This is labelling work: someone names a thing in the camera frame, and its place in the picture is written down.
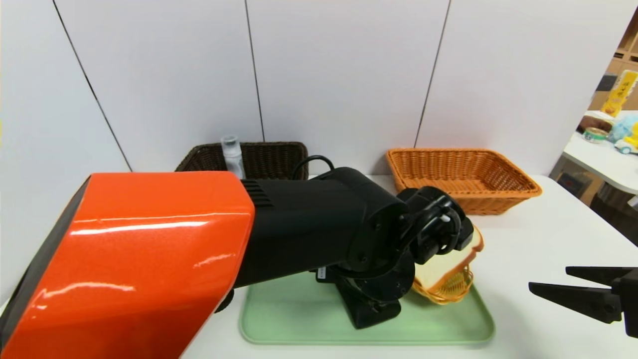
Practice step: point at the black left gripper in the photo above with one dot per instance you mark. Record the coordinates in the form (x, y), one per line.
(370, 308)

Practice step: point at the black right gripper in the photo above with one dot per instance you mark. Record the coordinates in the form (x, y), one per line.
(629, 294)

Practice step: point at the black glasses case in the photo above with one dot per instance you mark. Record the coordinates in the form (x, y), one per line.
(371, 314)

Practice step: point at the white plastic bottle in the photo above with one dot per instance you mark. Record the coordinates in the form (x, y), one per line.
(233, 159)

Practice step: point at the orange and black left arm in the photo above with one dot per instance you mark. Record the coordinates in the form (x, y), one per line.
(124, 259)

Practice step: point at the small yellow wicker basket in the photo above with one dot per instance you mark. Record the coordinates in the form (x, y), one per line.
(448, 293)

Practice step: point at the large orange wicker basket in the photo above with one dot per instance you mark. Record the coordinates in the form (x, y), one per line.
(488, 174)

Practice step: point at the large dark brown wicker basket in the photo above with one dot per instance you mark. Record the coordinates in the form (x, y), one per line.
(274, 159)

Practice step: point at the light green plastic tray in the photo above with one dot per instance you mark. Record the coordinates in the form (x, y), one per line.
(299, 319)

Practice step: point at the white bread slice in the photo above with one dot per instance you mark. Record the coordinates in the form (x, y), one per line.
(443, 267)

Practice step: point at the dark blue box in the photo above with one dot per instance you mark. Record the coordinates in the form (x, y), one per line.
(570, 184)

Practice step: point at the white side table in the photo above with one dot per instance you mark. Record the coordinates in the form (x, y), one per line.
(608, 164)

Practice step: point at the yellow toy car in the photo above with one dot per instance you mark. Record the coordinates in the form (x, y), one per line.
(629, 145)

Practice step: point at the small tin can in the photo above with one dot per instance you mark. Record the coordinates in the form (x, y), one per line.
(594, 136)

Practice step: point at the brown soft item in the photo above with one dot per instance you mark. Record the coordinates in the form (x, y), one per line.
(593, 123)

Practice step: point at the light blue plush toy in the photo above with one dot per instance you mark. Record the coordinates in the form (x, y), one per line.
(623, 127)

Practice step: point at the yellow printed box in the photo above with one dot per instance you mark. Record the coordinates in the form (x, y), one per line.
(618, 94)

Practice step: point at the wooden shelf unit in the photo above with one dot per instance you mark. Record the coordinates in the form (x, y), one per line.
(628, 45)

